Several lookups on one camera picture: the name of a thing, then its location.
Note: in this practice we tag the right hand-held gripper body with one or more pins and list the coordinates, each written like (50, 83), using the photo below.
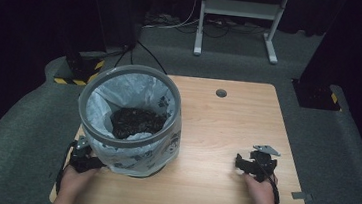
(261, 165)

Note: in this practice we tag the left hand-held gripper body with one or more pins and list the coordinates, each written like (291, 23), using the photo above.
(80, 159)

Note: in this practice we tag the white printed garbage bag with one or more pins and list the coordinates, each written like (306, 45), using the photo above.
(136, 159)

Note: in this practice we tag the person's left hand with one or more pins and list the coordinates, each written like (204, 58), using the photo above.
(75, 184)

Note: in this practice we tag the person's right hand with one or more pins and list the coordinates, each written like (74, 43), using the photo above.
(262, 193)

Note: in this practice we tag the grey tape strip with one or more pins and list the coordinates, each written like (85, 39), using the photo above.
(300, 195)

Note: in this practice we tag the dark crumpled waste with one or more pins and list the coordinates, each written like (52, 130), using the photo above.
(138, 123)

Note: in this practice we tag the black yellow striped stand base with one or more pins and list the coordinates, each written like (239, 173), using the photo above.
(84, 74)
(316, 96)

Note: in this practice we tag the white metal stand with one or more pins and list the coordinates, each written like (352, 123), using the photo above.
(241, 9)

